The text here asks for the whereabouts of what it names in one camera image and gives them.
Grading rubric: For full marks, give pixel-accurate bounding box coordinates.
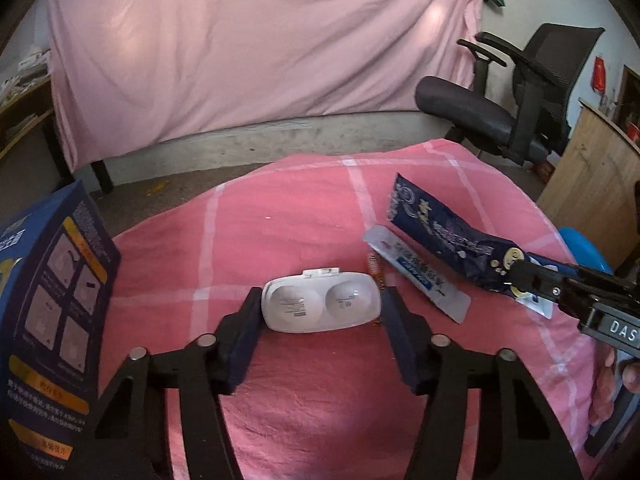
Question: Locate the small orange wrapper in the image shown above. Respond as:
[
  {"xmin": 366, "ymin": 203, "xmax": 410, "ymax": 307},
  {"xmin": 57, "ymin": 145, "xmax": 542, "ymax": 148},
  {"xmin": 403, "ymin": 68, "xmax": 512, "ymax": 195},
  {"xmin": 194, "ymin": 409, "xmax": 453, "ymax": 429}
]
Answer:
[{"xmin": 366, "ymin": 252, "xmax": 389, "ymax": 294}]

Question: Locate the black furniture leg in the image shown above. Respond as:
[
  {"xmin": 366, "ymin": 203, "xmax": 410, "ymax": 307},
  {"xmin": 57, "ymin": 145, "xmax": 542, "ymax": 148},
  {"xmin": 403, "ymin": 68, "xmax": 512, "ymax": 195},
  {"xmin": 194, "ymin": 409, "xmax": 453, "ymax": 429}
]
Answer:
[{"xmin": 90, "ymin": 159, "xmax": 115, "ymax": 195}]

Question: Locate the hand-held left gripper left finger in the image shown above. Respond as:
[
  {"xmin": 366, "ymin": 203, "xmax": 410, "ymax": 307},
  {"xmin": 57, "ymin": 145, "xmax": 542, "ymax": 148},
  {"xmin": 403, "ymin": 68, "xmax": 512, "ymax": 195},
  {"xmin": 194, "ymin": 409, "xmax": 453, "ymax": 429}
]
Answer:
[{"xmin": 92, "ymin": 287, "xmax": 264, "ymax": 480}]

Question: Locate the wooden shelf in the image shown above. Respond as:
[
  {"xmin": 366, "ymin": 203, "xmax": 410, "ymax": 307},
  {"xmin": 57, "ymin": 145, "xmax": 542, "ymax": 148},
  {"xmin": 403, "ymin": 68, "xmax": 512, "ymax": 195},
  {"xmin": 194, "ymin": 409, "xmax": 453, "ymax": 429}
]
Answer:
[{"xmin": 0, "ymin": 50, "xmax": 56, "ymax": 161}]

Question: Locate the white sachet with blue label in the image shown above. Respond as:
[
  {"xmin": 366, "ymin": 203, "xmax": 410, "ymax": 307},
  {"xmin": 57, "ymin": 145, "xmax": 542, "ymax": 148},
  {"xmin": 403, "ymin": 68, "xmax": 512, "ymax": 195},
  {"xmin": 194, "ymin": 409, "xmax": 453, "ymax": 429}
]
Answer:
[{"xmin": 362, "ymin": 225, "xmax": 473, "ymax": 323}]

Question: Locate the person's right hand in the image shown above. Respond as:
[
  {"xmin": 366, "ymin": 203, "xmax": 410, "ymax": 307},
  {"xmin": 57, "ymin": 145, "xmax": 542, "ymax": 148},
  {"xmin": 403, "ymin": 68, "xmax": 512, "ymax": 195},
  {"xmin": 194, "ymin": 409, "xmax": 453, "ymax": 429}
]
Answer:
[{"xmin": 589, "ymin": 347, "xmax": 627, "ymax": 424}]

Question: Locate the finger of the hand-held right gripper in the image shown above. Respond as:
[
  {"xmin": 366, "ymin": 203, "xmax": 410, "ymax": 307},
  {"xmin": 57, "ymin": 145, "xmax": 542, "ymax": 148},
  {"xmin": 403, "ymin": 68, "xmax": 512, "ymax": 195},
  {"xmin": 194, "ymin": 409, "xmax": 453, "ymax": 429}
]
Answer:
[
  {"xmin": 522, "ymin": 252, "xmax": 640, "ymax": 291},
  {"xmin": 507, "ymin": 259, "xmax": 571, "ymax": 311}
]

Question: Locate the blue cardboard box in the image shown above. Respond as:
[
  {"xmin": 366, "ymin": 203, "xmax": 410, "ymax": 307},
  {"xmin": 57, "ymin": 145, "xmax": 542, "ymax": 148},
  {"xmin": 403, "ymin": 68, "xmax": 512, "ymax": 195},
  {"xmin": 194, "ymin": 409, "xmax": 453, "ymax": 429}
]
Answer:
[{"xmin": 0, "ymin": 178, "xmax": 122, "ymax": 480}]

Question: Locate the pink curtain cloth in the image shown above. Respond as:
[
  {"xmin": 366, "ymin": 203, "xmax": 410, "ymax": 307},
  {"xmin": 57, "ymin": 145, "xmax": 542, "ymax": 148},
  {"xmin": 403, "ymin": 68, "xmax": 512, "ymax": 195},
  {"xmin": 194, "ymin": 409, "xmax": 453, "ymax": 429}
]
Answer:
[{"xmin": 46, "ymin": 0, "xmax": 489, "ymax": 171}]

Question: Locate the pink checked blanket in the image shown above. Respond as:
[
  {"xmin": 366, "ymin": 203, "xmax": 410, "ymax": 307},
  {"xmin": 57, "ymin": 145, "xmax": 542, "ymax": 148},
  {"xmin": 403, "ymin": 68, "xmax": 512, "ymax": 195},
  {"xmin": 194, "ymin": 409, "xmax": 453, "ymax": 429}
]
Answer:
[{"xmin": 97, "ymin": 139, "xmax": 617, "ymax": 480}]

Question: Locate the white plastic twin-dome case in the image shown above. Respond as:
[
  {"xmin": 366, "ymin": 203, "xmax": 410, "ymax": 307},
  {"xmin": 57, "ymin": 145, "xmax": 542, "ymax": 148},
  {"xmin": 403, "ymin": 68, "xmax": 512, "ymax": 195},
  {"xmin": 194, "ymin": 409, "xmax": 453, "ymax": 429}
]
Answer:
[{"xmin": 261, "ymin": 267, "xmax": 383, "ymax": 334}]

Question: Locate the dark blue snack wrapper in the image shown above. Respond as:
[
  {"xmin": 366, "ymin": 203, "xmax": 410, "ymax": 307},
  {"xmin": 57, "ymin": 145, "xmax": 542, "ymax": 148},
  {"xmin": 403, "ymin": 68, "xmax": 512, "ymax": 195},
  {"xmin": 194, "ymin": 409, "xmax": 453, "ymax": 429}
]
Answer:
[{"xmin": 386, "ymin": 172, "xmax": 576, "ymax": 320}]

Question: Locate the black office chair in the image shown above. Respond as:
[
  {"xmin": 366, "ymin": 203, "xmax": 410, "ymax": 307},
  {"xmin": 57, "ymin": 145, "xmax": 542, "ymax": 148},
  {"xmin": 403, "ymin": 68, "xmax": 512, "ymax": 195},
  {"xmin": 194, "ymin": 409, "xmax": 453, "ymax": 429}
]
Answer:
[{"xmin": 415, "ymin": 23, "xmax": 606, "ymax": 166}]

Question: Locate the wooden cabinet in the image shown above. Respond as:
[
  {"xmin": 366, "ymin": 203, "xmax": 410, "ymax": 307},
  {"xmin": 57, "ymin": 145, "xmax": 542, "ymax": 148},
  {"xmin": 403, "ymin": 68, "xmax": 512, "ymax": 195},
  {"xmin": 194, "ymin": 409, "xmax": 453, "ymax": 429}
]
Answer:
[{"xmin": 536, "ymin": 65, "xmax": 640, "ymax": 267}]

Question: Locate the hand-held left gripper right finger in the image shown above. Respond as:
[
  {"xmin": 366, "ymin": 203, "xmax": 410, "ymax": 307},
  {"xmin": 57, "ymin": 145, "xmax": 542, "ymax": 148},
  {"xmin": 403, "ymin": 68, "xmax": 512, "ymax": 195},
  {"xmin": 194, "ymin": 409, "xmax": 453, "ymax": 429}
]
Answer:
[{"xmin": 380, "ymin": 286, "xmax": 583, "ymax": 480}]

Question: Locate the blue round stool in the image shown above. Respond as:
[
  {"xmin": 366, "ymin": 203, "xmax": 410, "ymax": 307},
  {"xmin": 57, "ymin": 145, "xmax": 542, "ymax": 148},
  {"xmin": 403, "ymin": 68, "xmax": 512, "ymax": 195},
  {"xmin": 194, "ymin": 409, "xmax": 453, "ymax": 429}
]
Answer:
[{"xmin": 557, "ymin": 227, "xmax": 614, "ymax": 276}]

